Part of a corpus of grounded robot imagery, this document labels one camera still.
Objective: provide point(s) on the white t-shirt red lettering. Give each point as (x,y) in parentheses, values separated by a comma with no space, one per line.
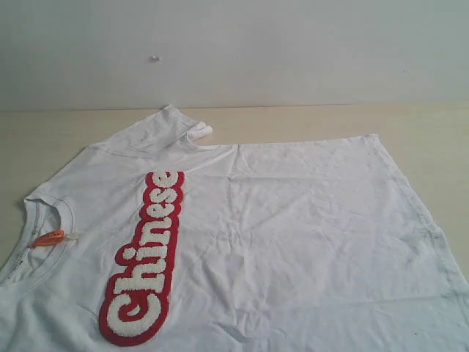
(171,246)

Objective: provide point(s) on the orange neck label tag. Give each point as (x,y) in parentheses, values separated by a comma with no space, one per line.
(49,239)

